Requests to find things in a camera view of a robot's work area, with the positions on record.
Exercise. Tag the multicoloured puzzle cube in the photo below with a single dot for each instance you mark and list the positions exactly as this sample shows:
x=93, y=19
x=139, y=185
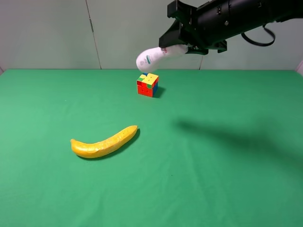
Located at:
x=147, y=84

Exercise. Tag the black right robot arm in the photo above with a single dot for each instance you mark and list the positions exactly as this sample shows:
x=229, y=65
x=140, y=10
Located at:
x=208, y=26

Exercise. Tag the yellow banana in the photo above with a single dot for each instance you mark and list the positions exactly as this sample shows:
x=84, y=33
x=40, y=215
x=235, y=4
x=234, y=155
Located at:
x=105, y=147

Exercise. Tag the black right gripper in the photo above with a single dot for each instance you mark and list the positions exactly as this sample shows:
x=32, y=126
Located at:
x=184, y=30

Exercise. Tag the white bottle with black brush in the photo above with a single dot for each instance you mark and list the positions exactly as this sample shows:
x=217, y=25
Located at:
x=149, y=60

